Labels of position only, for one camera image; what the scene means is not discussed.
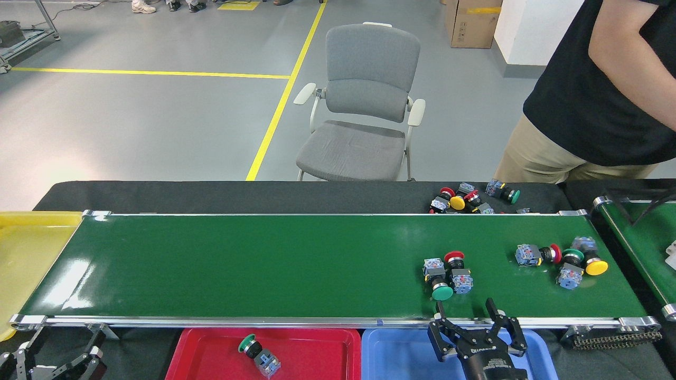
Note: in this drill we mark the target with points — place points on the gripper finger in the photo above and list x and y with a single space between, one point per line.
16 364
84 364

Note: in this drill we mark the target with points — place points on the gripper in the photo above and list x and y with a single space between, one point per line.
491 364

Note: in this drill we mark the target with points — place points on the green push button switch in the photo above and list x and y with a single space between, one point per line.
570 275
434 269
264 361
496 188

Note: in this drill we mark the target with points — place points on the person's right forearm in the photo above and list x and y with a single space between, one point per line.
628 58

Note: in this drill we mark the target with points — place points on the blue plastic tray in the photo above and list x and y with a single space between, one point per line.
401 353

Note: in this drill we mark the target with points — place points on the yellow plastic tray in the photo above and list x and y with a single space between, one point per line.
31 264

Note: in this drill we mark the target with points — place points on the red plastic tray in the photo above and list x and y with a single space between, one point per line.
317 353

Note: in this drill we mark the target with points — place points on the short green conveyor belt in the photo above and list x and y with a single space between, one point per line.
644 248

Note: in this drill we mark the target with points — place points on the long green conveyor belt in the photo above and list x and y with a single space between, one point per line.
264 264

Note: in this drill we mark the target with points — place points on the grey office chair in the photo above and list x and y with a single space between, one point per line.
372 58

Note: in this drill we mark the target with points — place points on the brown cardboard box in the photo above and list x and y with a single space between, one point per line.
472 24

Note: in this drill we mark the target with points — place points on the black case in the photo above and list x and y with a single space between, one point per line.
11 34

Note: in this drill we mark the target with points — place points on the grey blue switch block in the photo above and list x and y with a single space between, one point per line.
486 209

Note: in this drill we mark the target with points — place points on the black guide bracket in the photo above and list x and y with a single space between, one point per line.
636 221

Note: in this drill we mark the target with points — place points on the metal frame rack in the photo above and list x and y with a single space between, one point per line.
53 32

